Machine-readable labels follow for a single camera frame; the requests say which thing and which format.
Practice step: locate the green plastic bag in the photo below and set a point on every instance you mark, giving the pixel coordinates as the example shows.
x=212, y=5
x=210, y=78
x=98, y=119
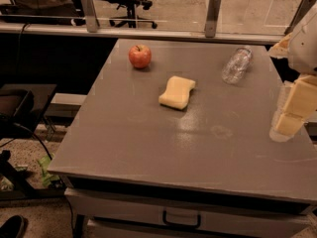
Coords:
x=48, y=180

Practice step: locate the yellow sponge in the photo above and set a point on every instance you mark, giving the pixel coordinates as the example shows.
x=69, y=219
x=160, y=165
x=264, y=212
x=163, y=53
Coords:
x=177, y=92

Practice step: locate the glass barrier railing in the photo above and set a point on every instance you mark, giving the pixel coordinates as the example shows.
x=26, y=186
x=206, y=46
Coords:
x=232, y=21

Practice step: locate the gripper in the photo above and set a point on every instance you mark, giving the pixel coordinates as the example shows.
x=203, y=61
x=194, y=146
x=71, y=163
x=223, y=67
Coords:
x=305, y=52

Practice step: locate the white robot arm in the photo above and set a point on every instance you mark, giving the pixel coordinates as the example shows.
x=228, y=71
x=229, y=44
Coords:
x=300, y=48

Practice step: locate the black shoe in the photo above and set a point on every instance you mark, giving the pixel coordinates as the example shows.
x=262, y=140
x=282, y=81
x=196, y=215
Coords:
x=13, y=227

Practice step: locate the red apple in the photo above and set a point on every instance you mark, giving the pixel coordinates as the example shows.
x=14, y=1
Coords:
x=140, y=56

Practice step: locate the grey drawer with black handle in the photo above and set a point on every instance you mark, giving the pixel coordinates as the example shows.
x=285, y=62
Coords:
x=112, y=215

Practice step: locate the clear plastic bottle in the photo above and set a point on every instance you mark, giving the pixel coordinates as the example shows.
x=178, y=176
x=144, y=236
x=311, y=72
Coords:
x=237, y=65

